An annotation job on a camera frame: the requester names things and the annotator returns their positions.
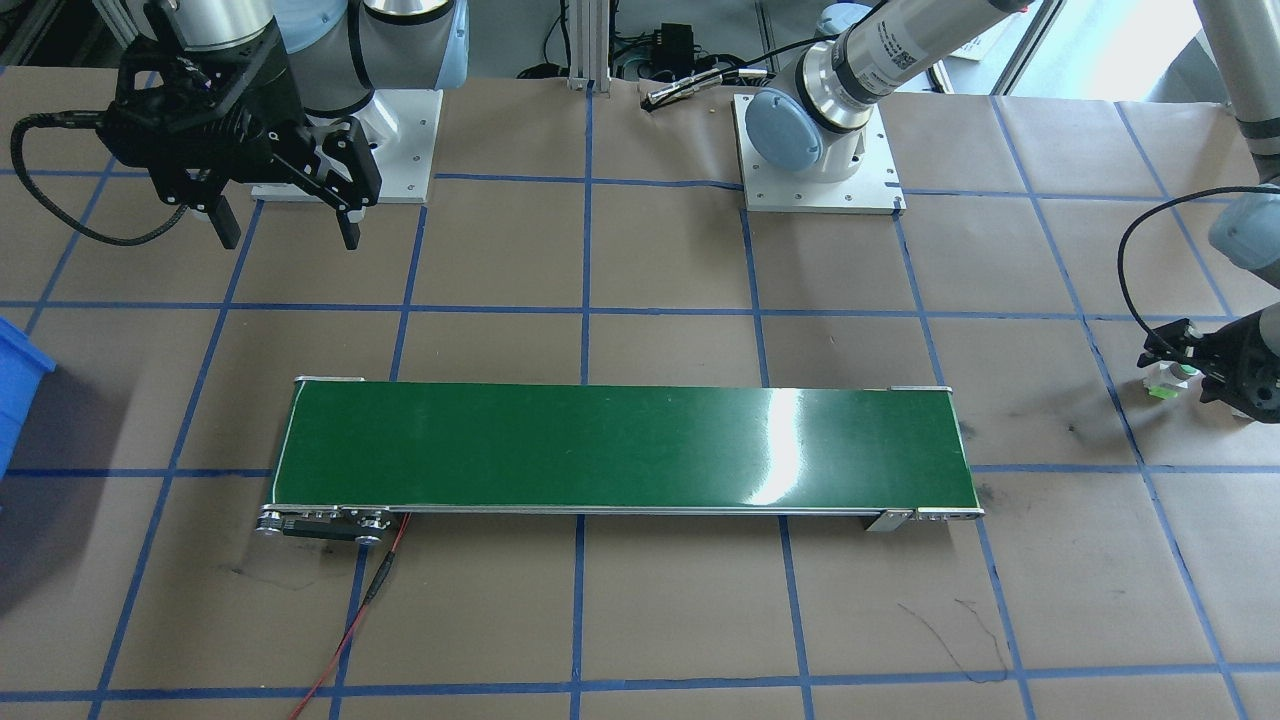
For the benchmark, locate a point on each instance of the blue plastic bin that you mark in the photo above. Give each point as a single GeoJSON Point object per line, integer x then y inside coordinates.
{"type": "Point", "coordinates": [20, 380]}

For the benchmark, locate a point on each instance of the green conveyor belt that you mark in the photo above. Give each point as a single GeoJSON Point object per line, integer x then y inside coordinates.
{"type": "Point", "coordinates": [600, 450]}

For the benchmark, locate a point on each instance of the black adapter inside frame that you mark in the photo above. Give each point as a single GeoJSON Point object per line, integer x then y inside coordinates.
{"type": "Point", "coordinates": [675, 45]}

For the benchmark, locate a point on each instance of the green push button white base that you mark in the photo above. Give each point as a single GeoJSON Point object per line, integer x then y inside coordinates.
{"type": "Point", "coordinates": [1165, 378]}

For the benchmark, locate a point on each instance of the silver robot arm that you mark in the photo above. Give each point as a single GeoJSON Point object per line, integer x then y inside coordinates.
{"type": "Point", "coordinates": [400, 45]}
{"type": "Point", "coordinates": [870, 55]}

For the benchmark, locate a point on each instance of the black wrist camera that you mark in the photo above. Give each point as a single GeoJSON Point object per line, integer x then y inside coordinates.
{"type": "Point", "coordinates": [125, 130]}

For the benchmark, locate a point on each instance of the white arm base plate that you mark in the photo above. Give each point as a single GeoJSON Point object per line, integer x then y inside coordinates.
{"type": "Point", "coordinates": [870, 192]}
{"type": "Point", "coordinates": [410, 150]}

